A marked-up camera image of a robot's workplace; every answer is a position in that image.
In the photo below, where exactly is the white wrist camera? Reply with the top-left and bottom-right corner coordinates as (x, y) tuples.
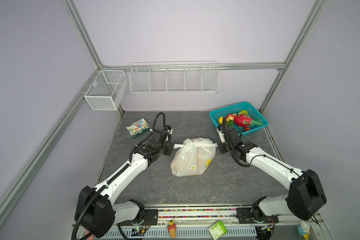
(217, 125), (226, 144)
(164, 125), (173, 134)

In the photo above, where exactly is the white mesh box basket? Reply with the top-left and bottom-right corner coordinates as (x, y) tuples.
(84, 70), (128, 111)

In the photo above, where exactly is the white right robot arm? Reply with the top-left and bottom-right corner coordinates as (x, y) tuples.
(217, 125), (327, 223)

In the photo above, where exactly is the green fake mango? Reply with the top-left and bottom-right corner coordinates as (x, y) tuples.
(238, 110), (249, 116)

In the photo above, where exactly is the red fake dragon fruit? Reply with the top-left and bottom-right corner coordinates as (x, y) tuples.
(234, 115), (264, 127)

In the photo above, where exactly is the colourful picture card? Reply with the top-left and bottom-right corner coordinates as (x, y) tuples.
(126, 118), (151, 139)

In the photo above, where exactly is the toy blue ice cream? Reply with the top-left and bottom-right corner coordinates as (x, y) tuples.
(297, 221), (311, 240)

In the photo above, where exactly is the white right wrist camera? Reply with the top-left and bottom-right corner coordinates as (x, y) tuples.
(217, 125), (226, 144)

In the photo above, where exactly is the white wire wall shelf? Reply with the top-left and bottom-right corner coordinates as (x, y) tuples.
(129, 61), (220, 94)

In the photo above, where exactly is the black corrugated left cable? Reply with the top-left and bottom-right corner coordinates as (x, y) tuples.
(71, 184), (107, 240)

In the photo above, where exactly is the toy ice cream cone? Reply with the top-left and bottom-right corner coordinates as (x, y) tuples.
(168, 220), (177, 239)

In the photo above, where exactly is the teal plastic basket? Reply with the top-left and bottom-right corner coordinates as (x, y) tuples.
(209, 102), (269, 136)

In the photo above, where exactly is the pale fake peach with leaves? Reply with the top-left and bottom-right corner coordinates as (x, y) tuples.
(226, 114), (238, 126)

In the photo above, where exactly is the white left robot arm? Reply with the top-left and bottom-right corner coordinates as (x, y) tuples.
(71, 126), (174, 240)

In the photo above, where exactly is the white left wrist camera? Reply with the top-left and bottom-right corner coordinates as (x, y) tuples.
(164, 125), (173, 134)

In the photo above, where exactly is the white plastic bag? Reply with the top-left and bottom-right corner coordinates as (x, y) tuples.
(171, 138), (218, 177)

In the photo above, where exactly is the green white small box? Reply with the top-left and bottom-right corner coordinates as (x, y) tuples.
(208, 221), (228, 240)

